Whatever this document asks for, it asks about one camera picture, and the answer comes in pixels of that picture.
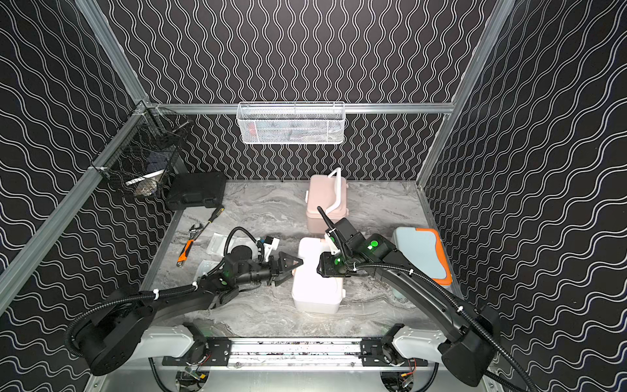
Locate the white first aid box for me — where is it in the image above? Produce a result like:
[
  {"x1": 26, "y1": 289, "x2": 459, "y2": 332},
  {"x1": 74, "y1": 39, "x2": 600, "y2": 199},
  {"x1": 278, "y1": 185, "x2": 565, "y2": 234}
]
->
[{"x1": 292, "y1": 238, "x2": 346, "y2": 315}]

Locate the pink first aid box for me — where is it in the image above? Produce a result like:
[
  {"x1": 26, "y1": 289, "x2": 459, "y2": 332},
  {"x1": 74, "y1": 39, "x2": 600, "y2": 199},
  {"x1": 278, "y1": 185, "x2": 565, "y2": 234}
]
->
[{"x1": 305, "y1": 168, "x2": 349, "y2": 235}]

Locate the light blue first aid box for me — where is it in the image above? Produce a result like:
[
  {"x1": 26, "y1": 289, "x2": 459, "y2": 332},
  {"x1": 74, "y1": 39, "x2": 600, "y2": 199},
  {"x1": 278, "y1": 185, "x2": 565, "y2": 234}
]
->
[{"x1": 393, "y1": 227, "x2": 452, "y2": 290}]

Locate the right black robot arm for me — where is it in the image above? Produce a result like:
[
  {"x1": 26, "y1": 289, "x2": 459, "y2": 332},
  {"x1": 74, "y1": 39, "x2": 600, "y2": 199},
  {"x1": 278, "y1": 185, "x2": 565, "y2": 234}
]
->
[{"x1": 317, "y1": 207, "x2": 537, "y2": 391}]

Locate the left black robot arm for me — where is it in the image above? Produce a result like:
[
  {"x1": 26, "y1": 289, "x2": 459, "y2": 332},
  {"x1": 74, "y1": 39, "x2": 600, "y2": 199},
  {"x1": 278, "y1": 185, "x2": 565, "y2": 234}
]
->
[{"x1": 64, "y1": 235, "x2": 304, "y2": 376}]

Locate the black plastic tool case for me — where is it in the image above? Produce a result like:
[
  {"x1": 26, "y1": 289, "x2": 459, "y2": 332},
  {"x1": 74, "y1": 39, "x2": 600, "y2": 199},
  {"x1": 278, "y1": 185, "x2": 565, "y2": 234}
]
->
[{"x1": 166, "y1": 171, "x2": 227, "y2": 211}]

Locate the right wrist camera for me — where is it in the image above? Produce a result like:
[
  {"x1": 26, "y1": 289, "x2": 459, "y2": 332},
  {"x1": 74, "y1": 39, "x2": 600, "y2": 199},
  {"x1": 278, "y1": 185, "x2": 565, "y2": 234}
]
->
[{"x1": 326, "y1": 218, "x2": 366, "y2": 256}]

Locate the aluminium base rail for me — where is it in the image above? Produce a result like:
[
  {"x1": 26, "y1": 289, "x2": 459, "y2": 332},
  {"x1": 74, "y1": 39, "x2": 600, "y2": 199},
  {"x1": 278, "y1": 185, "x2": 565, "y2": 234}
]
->
[{"x1": 97, "y1": 335, "x2": 491, "y2": 369}]

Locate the white wire wall basket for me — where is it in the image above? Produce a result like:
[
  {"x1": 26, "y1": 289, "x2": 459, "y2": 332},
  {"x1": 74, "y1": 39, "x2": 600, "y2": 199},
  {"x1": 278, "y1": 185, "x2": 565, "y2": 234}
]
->
[{"x1": 236, "y1": 101, "x2": 346, "y2": 145}]

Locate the black wire wall basket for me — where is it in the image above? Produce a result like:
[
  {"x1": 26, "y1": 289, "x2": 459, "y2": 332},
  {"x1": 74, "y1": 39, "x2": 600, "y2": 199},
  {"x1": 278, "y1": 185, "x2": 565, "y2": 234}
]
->
[{"x1": 94, "y1": 101, "x2": 192, "y2": 199}]

